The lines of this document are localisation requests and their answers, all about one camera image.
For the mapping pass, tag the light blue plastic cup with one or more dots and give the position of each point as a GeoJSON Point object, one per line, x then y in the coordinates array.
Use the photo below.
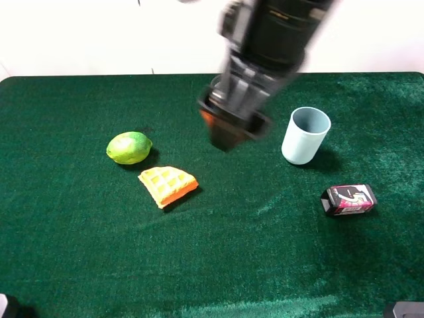
{"type": "Point", "coordinates": [307, 128]}

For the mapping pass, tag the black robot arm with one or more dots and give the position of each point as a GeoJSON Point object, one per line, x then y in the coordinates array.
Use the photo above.
{"type": "Point", "coordinates": [267, 46]}

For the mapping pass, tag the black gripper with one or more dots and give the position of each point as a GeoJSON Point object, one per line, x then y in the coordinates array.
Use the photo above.
{"type": "Point", "coordinates": [231, 104]}

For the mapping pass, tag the green felt table cloth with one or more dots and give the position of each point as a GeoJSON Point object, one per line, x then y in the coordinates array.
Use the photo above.
{"type": "Point", "coordinates": [82, 237]}

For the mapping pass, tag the black pink small box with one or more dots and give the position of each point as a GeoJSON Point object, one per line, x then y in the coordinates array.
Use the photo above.
{"type": "Point", "coordinates": [340, 200]}

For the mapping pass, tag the yellow waffle piece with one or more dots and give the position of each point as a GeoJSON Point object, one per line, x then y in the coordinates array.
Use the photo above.
{"type": "Point", "coordinates": [167, 184]}

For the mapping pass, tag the green lime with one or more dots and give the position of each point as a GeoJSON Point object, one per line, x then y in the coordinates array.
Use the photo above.
{"type": "Point", "coordinates": [129, 148]}

